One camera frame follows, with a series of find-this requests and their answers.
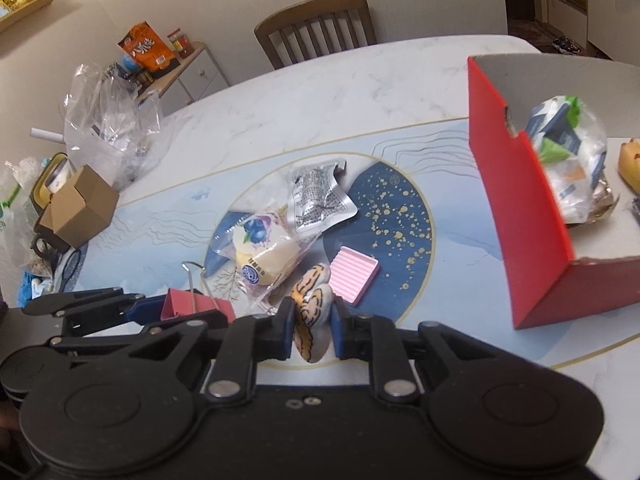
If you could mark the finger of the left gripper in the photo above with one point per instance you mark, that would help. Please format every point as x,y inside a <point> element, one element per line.
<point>146,311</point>

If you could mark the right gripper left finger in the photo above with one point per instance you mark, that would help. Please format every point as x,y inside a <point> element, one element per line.
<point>238,349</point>

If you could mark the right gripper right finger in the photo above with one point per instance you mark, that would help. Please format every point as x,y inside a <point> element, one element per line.
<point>374,340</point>

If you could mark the pink binder clip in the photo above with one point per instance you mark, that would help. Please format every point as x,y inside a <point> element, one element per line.
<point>196,299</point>

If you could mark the pink sticky note pad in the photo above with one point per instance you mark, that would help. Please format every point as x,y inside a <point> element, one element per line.
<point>352,273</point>

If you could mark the tiger striped plush toy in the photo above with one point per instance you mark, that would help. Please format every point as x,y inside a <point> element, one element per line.
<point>313,299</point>

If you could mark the blueberry snack bag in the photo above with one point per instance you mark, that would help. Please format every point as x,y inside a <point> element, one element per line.
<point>265,250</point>

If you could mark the tissue pack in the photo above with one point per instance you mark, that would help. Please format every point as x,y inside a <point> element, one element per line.
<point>570,143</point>

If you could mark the yellow plush toy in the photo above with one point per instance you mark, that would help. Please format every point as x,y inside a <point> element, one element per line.
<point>628,165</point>

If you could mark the brown cardboard box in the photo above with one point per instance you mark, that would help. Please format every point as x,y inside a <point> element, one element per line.
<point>79,211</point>

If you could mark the blue patterned table mat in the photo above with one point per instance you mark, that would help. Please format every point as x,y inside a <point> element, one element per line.
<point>422,214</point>

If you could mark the silver foil packet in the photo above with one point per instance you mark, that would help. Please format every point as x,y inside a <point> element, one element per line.
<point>316,201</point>

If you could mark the red and white cardboard box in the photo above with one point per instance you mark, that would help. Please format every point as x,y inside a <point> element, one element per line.
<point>554,274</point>

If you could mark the clear plastic bag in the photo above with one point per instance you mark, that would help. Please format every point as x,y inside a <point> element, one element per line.
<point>107,129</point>

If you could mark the white drawer cabinet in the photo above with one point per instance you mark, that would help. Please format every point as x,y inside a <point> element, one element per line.
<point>197,77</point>

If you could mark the orange snack bag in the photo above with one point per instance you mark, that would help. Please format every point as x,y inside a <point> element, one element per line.
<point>148,50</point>

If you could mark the red lid jar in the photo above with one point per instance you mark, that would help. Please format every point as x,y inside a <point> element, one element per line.
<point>181,43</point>

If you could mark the brown wooden chair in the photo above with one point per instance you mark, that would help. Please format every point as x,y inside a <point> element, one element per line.
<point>315,28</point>

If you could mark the white storage cabinets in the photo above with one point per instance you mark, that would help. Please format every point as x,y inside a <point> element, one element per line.
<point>611,26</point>

